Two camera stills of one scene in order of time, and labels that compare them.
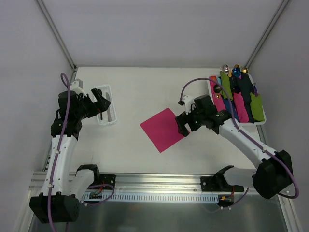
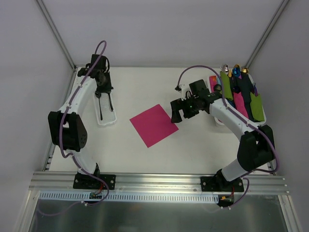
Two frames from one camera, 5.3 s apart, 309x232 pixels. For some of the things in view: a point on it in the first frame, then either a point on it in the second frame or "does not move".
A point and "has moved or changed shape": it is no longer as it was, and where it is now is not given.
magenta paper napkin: [163, 129] has moved or changed shape
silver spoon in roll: [226, 67] does not move
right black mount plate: [218, 183] does not move
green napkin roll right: [257, 107] does not move
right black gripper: [187, 120] → [181, 108]
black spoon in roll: [217, 89] does not move
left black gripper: [94, 104] → [104, 89]
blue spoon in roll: [236, 72] does not move
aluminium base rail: [134, 183] does not move
